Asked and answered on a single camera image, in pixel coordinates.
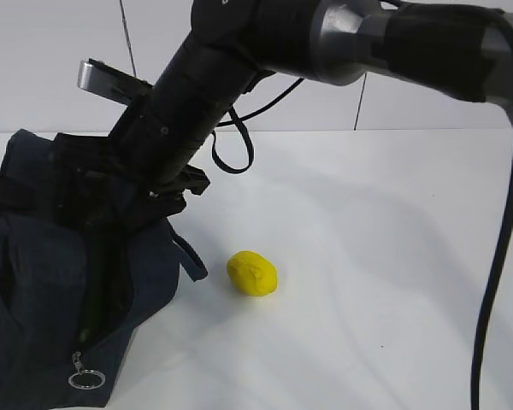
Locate dark navy fabric bag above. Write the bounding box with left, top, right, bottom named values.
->
left=0, top=129, right=208, bottom=409

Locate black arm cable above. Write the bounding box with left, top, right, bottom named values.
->
left=210, top=0, right=513, bottom=410

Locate silver zipper pull ring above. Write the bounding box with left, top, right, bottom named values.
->
left=68, top=351, right=106, bottom=390

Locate yellow lemon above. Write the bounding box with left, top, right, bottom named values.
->
left=227, top=250, right=279, bottom=297

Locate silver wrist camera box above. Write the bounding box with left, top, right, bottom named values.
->
left=77, top=59, right=152, bottom=106

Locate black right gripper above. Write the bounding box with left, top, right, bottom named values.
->
left=50, top=96, right=209, bottom=231

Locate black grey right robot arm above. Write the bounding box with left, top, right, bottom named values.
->
left=53, top=1, right=513, bottom=231

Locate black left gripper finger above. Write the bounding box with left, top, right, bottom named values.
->
left=0, top=174, right=36, bottom=213

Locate green cucumber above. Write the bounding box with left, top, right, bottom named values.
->
left=79, top=235, right=109, bottom=346

